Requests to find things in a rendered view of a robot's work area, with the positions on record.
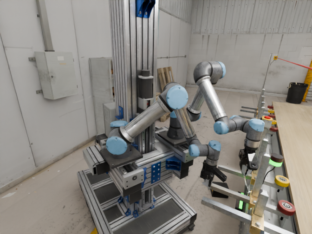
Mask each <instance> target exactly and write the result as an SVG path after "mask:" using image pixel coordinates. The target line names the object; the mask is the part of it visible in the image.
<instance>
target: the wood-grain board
mask: <svg viewBox="0 0 312 234"><path fill-rule="evenodd" d="M272 105H273V110H274V115H275V120H276V121H277V123H276V126H277V128H278V135H279V142H280V146H281V151H282V156H283V158H284V159H283V161H284V166H285V170H286V177H287V179H288V180H289V181H290V182H289V185H288V187H289V191H290V196H291V201H292V205H293V206H294V207H295V209H296V210H295V213H294V217H295V221H296V226H297V231H298V234H312V106H305V105H298V104H288V103H281V102H274V101H272Z"/></svg>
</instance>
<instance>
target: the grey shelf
mask: <svg viewBox="0 0 312 234"><path fill-rule="evenodd" d="M89 64H90V72H91V85H92V93H93V102H94V111H95V120H96V128H97V135H98V134H102V133H105V129H104V115H103V104H102V103H108V102H115V96H113V92H112V87H114V78H113V74H112V73H111V69H113V63H112V57H106V58H89Z"/></svg>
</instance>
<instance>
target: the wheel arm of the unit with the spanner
mask: <svg viewBox="0 0 312 234"><path fill-rule="evenodd" d="M210 189H212V190H214V191H217V192H219V193H222V194H224V195H227V196H230V197H232V198H235V199H237V200H240V201H242V202H245V203H248V204H249V201H250V197H249V196H246V195H243V194H240V193H238V192H235V191H232V190H230V189H227V188H224V187H222V186H219V185H216V184H213V183H212V184H211V188H210ZM265 210H266V211H268V212H271V213H274V214H276V215H278V216H281V217H283V218H286V219H288V218H289V216H288V215H285V214H283V213H281V212H280V211H279V210H278V208H277V207H276V206H273V205H270V204H268V203H267V204H266V207H265Z"/></svg>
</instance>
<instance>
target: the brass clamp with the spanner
mask: <svg viewBox="0 0 312 234"><path fill-rule="evenodd" d="M249 197H250V201H249V204H248V209H249V210H250V208H252V207H253V206H255V204H253V201H257V197H255V196H252V190H251V191H250V195H249Z"/></svg>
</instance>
